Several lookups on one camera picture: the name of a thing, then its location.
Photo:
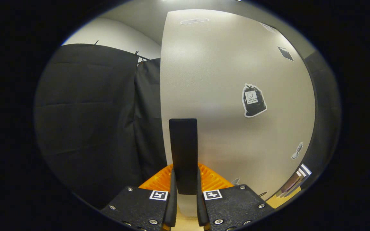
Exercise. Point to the white spine book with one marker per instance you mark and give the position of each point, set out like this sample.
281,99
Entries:
295,182

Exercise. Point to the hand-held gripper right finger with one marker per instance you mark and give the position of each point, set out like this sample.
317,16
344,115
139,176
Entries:
200,205

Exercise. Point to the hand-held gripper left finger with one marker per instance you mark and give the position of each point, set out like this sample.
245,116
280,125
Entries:
173,199

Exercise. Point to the black backdrop cloth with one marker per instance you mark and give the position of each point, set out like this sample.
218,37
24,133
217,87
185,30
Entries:
85,128

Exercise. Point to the light grey cabinet door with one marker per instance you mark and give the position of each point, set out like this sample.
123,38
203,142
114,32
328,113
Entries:
210,80

